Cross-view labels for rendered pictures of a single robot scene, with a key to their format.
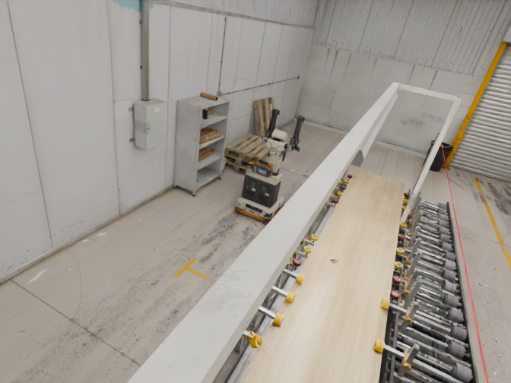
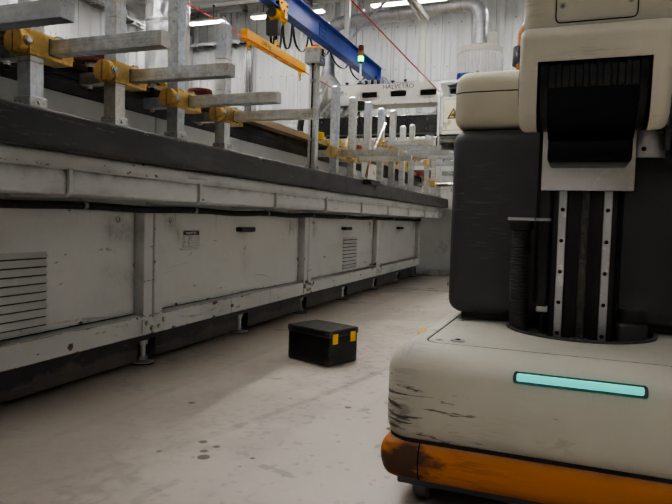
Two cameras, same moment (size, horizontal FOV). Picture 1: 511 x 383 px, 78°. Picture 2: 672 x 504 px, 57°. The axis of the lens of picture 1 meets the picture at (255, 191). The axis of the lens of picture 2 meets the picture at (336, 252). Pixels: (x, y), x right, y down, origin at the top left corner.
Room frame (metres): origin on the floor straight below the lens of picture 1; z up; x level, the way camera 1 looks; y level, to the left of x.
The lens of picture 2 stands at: (5.83, -0.63, 0.49)
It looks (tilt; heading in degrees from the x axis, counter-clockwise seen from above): 3 degrees down; 180
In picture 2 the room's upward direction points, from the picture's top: 2 degrees clockwise
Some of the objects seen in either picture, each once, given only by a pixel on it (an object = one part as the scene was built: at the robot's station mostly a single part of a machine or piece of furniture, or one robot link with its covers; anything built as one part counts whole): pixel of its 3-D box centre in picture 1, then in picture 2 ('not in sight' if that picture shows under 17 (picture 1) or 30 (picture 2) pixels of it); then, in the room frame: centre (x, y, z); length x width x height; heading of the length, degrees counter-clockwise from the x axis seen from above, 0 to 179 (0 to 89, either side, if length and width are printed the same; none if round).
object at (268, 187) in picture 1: (262, 182); (585, 180); (4.52, -0.09, 0.59); 0.55 x 0.34 x 0.83; 68
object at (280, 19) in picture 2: not in sight; (277, 28); (-2.32, -1.41, 2.95); 0.34 x 0.26 x 0.49; 159
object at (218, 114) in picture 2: not in sight; (226, 116); (3.82, -0.98, 0.81); 0.14 x 0.06 x 0.05; 159
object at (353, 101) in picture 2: not in sight; (352, 144); (2.67, -0.54, 0.87); 0.04 x 0.04 x 0.48; 69
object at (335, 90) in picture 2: not in sight; (334, 137); (2.91, -0.63, 0.88); 0.04 x 0.04 x 0.48; 69
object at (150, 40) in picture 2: not in sight; (77, 48); (4.53, -1.16, 0.83); 0.43 x 0.03 x 0.04; 69
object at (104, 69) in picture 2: not in sight; (121, 75); (4.28, -1.16, 0.83); 0.14 x 0.06 x 0.05; 159
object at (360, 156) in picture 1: (379, 113); not in sight; (2.56, -0.85, 2.34); 2.40 x 0.12 x 0.08; 159
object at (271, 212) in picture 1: (261, 203); (575, 389); (4.60, -0.12, 0.16); 0.67 x 0.64 x 0.25; 158
